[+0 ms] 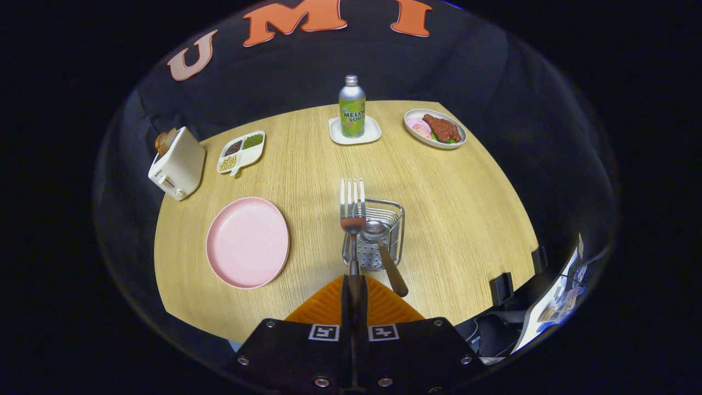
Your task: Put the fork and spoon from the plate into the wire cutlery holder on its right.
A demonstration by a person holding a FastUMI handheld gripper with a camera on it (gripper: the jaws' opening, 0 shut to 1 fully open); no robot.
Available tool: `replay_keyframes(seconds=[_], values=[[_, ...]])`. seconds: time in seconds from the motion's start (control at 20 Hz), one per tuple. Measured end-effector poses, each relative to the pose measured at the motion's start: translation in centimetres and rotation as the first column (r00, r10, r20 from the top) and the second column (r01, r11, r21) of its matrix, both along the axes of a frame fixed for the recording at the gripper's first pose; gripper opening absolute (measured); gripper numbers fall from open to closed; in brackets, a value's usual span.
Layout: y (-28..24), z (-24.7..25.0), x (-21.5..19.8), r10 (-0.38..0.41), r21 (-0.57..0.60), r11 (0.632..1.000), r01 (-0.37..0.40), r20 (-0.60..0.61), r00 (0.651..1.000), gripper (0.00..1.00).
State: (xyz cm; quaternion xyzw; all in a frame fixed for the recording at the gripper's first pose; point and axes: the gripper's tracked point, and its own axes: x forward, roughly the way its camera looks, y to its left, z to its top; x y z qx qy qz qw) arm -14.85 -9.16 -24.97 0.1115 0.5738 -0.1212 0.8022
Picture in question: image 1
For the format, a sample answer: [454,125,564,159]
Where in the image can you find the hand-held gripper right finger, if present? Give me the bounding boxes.
[359,274,489,393]

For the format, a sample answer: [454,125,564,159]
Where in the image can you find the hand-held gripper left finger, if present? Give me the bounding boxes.
[222,274,352,393]

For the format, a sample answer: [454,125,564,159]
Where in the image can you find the spoon with wooden handle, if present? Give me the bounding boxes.
[362,221,409,298]

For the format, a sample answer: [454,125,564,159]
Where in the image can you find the fork with wooden handle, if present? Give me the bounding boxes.
[340,177,367,385]

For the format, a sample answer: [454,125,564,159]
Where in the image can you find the perforated metal basket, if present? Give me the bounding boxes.
[342,198,405,272]

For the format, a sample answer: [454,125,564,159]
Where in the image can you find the pink round plate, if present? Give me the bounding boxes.
[206,197,290,290]

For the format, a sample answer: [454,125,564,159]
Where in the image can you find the white square coaster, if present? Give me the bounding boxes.
[328,116,382,146]

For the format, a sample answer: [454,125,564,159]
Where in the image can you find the white printed sheet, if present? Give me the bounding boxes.
[513,233,587,354]

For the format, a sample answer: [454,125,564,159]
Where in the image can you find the white divided dish with beans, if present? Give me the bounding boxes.
[217,131,266,177]

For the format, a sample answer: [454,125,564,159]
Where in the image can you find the pink ham slices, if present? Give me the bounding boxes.
[407,117,434,139]

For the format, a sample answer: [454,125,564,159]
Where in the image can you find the brown meat piece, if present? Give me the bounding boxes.
[422,114,462,143]

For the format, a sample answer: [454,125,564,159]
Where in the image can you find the green soda bottle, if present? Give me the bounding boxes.
[338,75,366,138]

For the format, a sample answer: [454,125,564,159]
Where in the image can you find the white oval food plate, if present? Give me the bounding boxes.
[404,109,468,150]

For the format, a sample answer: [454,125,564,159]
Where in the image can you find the white toaster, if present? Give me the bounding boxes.
[148,127,206,201]

